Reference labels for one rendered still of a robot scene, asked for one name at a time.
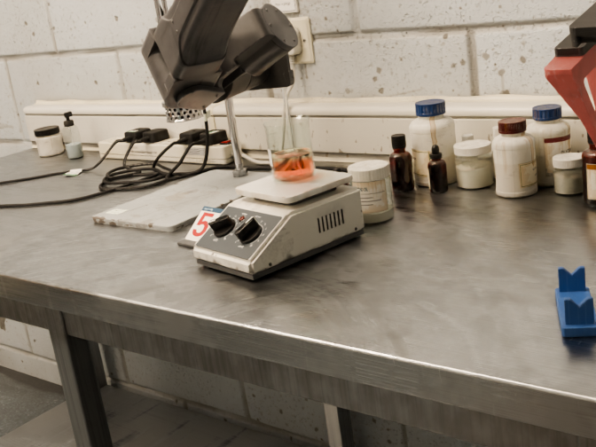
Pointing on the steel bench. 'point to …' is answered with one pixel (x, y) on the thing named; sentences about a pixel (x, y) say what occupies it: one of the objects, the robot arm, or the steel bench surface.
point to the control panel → (227, 244)
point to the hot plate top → (283, 192)
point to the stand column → (234, 140)
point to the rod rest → (575, 304)
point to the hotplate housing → (294, 231)
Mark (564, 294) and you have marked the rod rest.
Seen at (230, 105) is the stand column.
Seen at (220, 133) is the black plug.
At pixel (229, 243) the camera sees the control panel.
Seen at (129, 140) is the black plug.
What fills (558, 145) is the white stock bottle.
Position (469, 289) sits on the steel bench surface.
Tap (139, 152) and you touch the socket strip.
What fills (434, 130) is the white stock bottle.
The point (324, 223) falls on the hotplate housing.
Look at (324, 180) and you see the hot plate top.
